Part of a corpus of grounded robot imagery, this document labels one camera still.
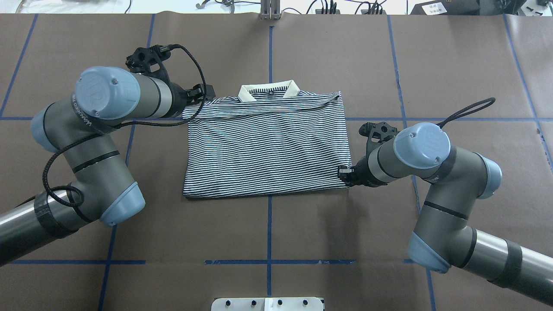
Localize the navy white striped polo shirt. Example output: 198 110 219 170
182 79 352 199

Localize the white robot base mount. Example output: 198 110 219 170
211 297 325 311

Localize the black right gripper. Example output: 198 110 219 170
337 122 398 187

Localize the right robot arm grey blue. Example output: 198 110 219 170
337 122 553 305

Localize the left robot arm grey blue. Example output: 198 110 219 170
0 44 215 266

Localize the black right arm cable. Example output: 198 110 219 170
436 97 496 129

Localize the aluminium frame post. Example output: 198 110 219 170
259 0 282 20

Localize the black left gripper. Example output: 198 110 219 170
126 44 216 108

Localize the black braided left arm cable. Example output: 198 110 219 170
42 43 208 221

